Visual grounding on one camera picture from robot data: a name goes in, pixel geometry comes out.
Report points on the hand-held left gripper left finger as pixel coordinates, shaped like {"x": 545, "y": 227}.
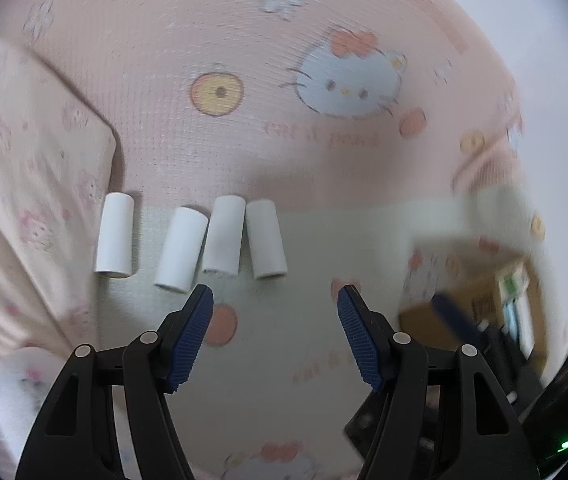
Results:
{"x": 191, "y": 340}

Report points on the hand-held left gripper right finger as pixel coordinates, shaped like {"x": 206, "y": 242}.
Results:
{"x": 359, "y": 340}

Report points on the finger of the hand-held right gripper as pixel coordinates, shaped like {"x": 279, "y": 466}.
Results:
{"x": 364, "y": 430}
{"x": 451, "y": 312}

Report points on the brown cardboard box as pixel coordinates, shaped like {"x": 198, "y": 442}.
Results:
{"x": 484, "y": 290}

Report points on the white paper roll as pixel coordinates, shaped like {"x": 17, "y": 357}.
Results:
{"x": 114, "y": 235}
{"x": 179, "y": 250}
{"x": 265, "y": 240}
{"x": 223, "y": 235}

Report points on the light blue pack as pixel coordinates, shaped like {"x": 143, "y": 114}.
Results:
{"x": 512, "y": 320}

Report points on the green white carton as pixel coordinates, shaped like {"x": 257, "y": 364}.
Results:
{"x": 514, "y": 282}

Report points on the white fluffy cloth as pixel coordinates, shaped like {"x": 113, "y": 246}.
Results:
{"x": 19, "y": 390}

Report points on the pink cream printed blanket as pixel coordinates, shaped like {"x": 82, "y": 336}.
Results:
{"x": 164, "y": 110}

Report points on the pink printed pillow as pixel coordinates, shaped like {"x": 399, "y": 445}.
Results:
{"x": 29, "y": 160}

